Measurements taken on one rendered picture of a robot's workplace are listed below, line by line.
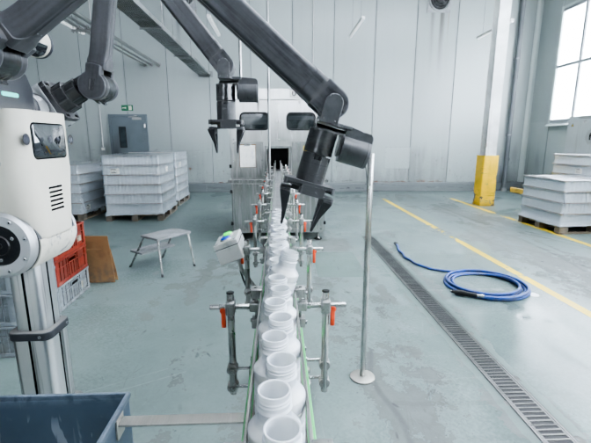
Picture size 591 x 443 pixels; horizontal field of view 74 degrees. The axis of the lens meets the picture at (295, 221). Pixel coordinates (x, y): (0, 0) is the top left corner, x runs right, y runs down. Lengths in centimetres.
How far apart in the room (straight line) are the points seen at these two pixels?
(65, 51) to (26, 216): 1144
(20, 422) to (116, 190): 675
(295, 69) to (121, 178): 688
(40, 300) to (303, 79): 87
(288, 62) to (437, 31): 1139
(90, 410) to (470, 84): 1193
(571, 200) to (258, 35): 675
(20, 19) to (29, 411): 72
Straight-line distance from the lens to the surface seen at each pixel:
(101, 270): 444
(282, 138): 549
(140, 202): 751
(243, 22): 79
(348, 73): 1130
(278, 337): 58
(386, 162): 1143
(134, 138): 1161
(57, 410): 95
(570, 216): 733
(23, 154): 108
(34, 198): 110
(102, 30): 134
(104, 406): 92
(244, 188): 555
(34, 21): 90
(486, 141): 950
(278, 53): 78
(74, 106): 136
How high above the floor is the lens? 143
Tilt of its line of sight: 12 degrees down
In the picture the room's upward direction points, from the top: straight up
